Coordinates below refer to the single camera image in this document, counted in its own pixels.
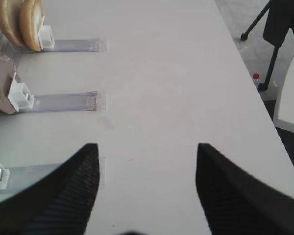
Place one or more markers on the bun slice rack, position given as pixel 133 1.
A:
pixel 30 19
pixel 9 21

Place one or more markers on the red capped bottle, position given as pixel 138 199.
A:
pixel 256 80

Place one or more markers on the clear rail with lettuce pusher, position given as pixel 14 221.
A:
pixel 15 179

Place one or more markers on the outer brown meat patty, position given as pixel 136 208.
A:
pixel 7 70

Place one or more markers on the clear rail with bun pusher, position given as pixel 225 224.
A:
pixel 49 44

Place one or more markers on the clear rail with patty pusher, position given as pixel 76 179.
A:
pixel 23 101

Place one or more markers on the inner bun slice right rack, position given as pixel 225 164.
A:
pixel 30 19

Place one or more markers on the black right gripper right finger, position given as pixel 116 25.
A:
pixel 235 202

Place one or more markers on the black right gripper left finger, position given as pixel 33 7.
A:
pixel 58 204

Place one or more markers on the white round side table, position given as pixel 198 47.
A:
pixel 283 117

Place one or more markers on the outer bun slice right rack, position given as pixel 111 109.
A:
pixel 9 21

